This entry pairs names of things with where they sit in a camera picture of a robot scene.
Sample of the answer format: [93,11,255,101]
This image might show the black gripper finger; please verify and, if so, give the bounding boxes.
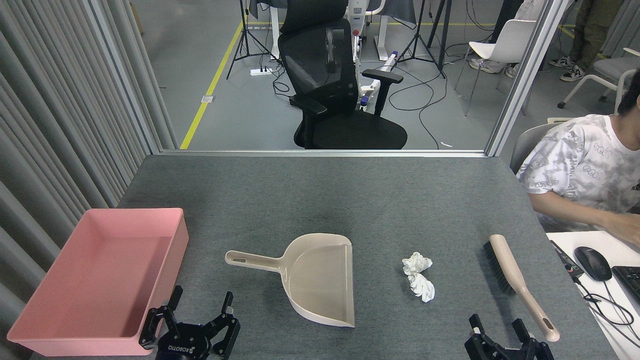
[511,318,555,360]
[464,314,507,360]

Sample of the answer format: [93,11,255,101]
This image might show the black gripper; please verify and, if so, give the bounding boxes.
[139,285,241,360]

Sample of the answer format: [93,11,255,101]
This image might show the white tissue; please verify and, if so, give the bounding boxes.
[408,272,436,303]
[402,252,434,276]

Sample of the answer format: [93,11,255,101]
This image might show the beige hand brush black bristles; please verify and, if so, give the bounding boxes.
[483,234,561,343]

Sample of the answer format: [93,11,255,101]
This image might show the beige plastic dustpan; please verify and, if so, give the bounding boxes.
[224,233,356,328]

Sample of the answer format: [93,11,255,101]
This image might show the pink plastic bin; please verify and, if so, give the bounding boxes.
[7,208,190,357]

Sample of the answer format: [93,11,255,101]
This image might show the white desk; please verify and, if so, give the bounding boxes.
[545,230,640,360]

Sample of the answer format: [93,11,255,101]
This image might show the small black flat device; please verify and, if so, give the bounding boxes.
[549,240,585,279]

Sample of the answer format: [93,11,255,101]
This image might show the black computer mouse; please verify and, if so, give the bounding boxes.
[573,246,613,282]

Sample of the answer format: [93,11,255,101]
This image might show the black keyboard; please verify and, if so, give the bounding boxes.
[611,265,640,305]

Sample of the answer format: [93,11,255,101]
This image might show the person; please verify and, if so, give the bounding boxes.
[549,0,626,82]
[469,0,551,79]
[515,67,640,247]

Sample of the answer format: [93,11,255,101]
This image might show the grey chair backrest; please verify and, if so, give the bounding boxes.
[509,122,563,175]

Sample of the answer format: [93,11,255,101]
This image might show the grey pleated curtain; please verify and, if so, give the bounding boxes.
[0,0,179,360]

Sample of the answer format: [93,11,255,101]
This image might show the black mesh office chair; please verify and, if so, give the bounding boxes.
[277,0,408,150]

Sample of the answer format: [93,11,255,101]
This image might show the white blue wheeled device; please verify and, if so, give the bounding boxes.
[350,29,400,112]

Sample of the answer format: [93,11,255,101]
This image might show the black tripod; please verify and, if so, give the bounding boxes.
[226,0,273,81]
[397,0,453,80]

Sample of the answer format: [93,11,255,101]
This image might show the white plastic chair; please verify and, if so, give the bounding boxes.
[454,19,538,117]

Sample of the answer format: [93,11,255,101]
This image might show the black mouse cable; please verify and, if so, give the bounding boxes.
[570,272,640,351]

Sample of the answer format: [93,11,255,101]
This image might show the silver table edge rail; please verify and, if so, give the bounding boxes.
[160,149,488,159]

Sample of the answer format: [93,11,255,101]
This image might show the grey chair white frame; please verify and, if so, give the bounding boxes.
[557,47,640,116]

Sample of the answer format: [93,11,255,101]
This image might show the white desk frame dark cover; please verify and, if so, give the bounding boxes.
[248,0,418,62]

